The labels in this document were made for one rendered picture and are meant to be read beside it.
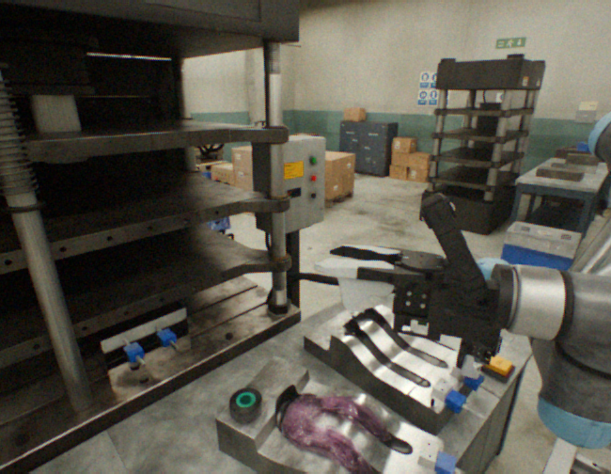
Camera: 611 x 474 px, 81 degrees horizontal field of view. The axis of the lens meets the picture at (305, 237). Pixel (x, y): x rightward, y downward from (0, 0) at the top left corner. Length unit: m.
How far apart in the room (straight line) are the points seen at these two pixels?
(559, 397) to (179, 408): 0.97
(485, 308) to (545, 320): 0.06
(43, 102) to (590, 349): 1.35
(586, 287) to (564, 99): 6.96
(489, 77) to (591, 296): 4.48
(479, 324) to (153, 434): 0.93
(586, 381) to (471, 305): 0.13
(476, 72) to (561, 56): 2.69
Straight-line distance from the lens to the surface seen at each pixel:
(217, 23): 1.15
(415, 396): 1.10
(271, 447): 0.98
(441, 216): 0.41
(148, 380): 1.35
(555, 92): 7.38
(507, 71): 4.81
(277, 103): 1.30
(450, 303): 0.44
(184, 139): 1.23
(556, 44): 7.44
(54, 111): 1.35
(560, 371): 0.50
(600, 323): 0.44
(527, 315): 0.43
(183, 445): 1.12
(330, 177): 5.55
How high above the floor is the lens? 1.64
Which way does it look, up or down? 21 degrees down
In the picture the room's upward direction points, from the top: straight up
